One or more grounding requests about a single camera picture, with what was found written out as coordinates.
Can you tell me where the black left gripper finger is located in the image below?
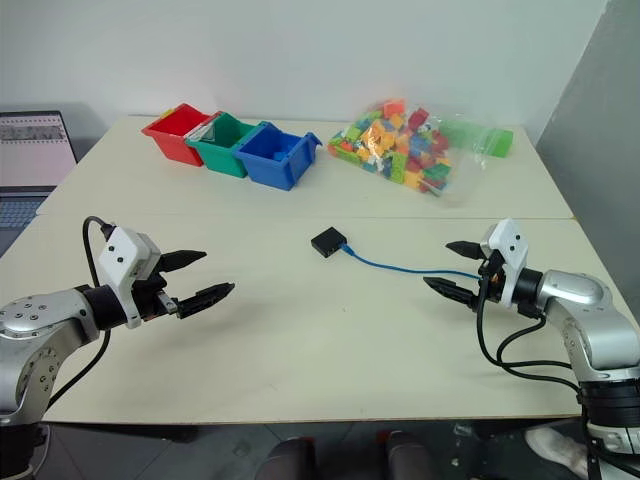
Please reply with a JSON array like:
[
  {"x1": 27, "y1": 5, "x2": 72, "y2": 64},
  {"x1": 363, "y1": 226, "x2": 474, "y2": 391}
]
[
  {"x1": 176, "y1": 282, "x2": 236, "y2": 319},
  {"x1": 159, "y1": 248, "x2": 208, "y2": 275}
]

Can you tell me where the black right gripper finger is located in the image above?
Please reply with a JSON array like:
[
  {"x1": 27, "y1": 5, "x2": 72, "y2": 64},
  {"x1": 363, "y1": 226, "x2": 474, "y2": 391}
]
[
  {"x1": 445, "y1": 240, "x2": 488, "y2": 262},
  {"x1": 422, "y1": 275, "x2": 480, "y2": 313}
]

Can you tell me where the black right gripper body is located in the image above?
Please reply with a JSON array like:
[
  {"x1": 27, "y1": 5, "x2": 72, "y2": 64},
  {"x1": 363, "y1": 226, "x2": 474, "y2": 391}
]
[{"x1": 471, "y1": 249, "x2": 508, "y2": 307}]

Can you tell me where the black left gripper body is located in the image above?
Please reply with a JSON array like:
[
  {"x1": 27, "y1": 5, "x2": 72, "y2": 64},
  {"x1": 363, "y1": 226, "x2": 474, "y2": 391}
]
[{"x1": 130, "y1": 254, "x2": 181, "y2": 323}]

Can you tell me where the small black box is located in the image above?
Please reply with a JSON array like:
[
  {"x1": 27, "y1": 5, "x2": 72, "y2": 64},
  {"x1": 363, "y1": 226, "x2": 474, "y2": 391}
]
[{"x1": 309, "y1": 225, "x2": 349, "y2": 260}]

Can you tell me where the green plastic bin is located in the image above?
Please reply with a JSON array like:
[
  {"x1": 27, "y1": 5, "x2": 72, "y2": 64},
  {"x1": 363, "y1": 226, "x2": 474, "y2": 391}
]
[{"x1": 185, "y1": 111, "x2": 257, "y2": 179}]

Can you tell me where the red plastic bin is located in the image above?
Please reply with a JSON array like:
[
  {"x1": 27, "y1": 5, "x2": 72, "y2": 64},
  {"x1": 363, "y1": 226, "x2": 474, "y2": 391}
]
[{"x1": 140, "y1": 102, "x2": 214, "y2": 168}]

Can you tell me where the blue plastic bin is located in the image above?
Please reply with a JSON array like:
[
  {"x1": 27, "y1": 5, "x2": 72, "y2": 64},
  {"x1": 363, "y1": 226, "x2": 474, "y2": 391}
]
[{"x1": 231, "y1": 120, "x2": 322, "y2": 193}]

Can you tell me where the bag of colourful toy bricks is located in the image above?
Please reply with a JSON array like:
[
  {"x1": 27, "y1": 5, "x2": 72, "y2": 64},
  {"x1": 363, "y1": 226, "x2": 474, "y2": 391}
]
[{"x1": 326, "y1": 97, "x2": 516, "y2": 207}]

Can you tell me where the clear plastic bag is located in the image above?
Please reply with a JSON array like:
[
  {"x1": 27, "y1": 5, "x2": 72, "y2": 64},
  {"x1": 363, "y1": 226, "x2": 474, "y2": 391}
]
[{"x1": 186, "y1": 116, "x2": 222, "y2": 147}]

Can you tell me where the white shoe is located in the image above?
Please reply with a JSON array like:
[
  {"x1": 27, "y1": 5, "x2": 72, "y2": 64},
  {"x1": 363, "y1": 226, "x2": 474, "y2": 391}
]
[{"x1": 524, "y1": 426, "x2": 592, "y2": 479}]

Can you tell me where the dark rounded shape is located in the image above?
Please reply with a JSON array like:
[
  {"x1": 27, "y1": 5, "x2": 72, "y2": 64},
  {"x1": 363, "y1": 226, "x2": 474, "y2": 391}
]
[
  {"x1": 381, "y1": 430, "x2": 442, "y2": 480},
  {"x1": 264, "y1": 435, "x2": 318, "y2": 480}
]

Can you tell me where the grey laptop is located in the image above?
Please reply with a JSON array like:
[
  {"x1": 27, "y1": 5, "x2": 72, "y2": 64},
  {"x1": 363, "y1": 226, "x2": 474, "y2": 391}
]
[{"x1": 0, "y1": 110, "x2": 80, "y2": 252}]

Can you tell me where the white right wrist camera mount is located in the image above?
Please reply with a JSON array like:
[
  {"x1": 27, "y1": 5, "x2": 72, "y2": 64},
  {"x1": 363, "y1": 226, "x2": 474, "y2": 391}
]
[{"x1": 478, "y1": 217, "x2": 531, "y2": 308}]

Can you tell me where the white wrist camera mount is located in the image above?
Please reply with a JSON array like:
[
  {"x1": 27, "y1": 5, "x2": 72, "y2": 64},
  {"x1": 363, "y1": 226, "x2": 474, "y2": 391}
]
[
  {"x1": 478, "y1": 217, "x2": 531, "y2": 308},
  {"x1": 96, "y1": 226, "x2": 162, "y2": 330}
]

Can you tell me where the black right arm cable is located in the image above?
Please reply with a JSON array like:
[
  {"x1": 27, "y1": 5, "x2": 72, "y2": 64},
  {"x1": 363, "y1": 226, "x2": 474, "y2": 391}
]
[{"x1": 474, "y1": 272, "x2": 585, "y2": 392}]

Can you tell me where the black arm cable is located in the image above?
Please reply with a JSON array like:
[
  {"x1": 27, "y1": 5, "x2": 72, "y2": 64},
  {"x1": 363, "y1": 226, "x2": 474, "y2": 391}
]
[
  {"x1": 43, "y1": 215, "x2": 117, "y2": 407},
  {"x1": 474, "y1": 272, "x2": 585, "y2": 392}
]

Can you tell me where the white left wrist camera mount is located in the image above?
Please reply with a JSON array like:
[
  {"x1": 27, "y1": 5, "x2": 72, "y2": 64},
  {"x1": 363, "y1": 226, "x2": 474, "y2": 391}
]
[{"x1": 96, "y1": 226, "x2": 162, "y2": 330}]

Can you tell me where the blue cable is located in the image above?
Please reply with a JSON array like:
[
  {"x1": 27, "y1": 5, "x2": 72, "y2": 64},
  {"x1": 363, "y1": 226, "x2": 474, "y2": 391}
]
[{"x1": 340, "y1": 243, "x2": 483, "y2": 280}]

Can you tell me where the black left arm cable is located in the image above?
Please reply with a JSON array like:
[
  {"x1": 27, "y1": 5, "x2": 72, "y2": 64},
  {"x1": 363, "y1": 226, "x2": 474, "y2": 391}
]
[{"x1": 43, "y1": 215, "x2": 117, "y2": 407}]

